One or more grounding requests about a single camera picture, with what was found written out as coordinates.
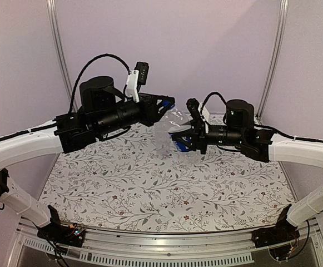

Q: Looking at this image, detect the clear bottle with blue label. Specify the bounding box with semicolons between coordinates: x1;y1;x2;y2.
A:
155;105;201;164

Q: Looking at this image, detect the aluminium corner post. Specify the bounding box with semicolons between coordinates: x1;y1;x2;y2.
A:
46;0;73;101
256;0;289;121

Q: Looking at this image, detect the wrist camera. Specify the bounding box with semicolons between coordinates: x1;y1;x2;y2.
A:
123;62;149;103
186;98;210;125

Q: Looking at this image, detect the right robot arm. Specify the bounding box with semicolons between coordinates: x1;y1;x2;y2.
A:
171;98;323;243

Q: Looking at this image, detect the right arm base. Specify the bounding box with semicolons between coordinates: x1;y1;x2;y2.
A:
251;221;300;248

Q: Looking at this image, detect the left aluminium corner post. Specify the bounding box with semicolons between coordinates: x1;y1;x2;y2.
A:
46;0;73;101

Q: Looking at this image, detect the right camera cable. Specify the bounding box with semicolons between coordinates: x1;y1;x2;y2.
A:
201;92;228;112

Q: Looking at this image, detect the small clear bottle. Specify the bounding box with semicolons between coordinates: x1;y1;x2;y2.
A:
154;122;170;157

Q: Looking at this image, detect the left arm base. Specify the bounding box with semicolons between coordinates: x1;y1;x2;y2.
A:
37;205;86;248

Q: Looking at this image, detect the blue bottle cap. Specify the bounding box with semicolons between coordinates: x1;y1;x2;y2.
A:
161;100;175;110

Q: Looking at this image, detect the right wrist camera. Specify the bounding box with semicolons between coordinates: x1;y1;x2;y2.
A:
186;98;210;125

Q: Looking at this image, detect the aluminium front rail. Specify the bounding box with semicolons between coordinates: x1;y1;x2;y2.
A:
7;219;323;266

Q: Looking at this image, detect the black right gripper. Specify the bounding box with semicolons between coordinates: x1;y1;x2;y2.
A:
172;118;245;154

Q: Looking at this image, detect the floral tablecloth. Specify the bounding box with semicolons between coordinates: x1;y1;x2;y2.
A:
39;124;295;233

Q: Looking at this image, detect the camera cable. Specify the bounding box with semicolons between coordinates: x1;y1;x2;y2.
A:
68;54;131;115
201;92;228;112

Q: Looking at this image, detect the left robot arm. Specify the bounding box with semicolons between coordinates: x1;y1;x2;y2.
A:
0;76;175;241

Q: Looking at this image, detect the left camera cable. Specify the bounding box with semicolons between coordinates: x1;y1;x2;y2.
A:
68;54;131;115

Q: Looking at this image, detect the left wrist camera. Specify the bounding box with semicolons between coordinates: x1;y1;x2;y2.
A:
123;62;149;103

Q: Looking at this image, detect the right aluminium corner post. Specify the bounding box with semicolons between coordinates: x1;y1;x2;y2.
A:
256;0;289;121

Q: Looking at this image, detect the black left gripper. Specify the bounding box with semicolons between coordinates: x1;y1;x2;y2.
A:
94;92;173;136

